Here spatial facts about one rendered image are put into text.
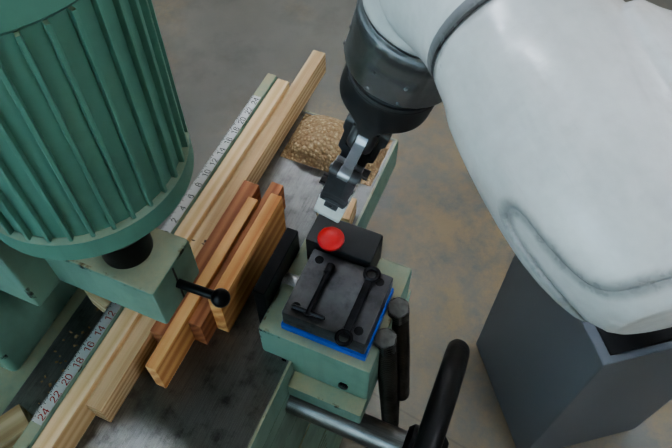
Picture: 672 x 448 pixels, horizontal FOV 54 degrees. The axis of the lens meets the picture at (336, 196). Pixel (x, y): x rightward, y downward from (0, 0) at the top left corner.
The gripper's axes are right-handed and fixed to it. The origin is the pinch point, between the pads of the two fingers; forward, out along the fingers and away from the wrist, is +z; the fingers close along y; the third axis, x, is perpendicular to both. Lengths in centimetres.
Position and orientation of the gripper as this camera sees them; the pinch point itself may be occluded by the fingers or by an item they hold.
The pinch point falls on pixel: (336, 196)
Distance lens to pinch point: 66.1
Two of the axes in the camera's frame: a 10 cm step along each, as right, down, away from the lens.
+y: -4.0, 7.5, -5.3
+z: -2.3, 4.8, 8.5
